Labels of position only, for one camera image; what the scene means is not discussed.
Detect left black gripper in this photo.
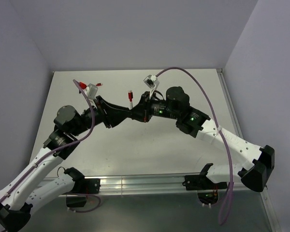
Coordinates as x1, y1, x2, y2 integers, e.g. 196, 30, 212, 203
71, 96, 132, 137

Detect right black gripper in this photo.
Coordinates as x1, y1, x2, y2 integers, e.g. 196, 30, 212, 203
129, 90, 180, 122

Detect red pen cap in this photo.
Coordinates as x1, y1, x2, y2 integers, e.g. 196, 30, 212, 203
128, 90, 133, 102

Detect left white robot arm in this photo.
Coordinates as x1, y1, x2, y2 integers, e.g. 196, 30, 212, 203
0, 96, 131, 232

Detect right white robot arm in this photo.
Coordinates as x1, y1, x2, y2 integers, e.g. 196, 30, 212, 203
131, 87, 275, 192

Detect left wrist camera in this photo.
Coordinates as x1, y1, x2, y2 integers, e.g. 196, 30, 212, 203
79, 82, 98, 101

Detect aluminium front rail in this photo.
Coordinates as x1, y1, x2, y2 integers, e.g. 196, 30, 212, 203
13, 172, 268, 197

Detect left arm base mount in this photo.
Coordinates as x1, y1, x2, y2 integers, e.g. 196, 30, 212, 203
66, 178, 102, 212

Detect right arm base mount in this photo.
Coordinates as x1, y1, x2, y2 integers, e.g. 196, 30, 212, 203
182, 174, 228, 204

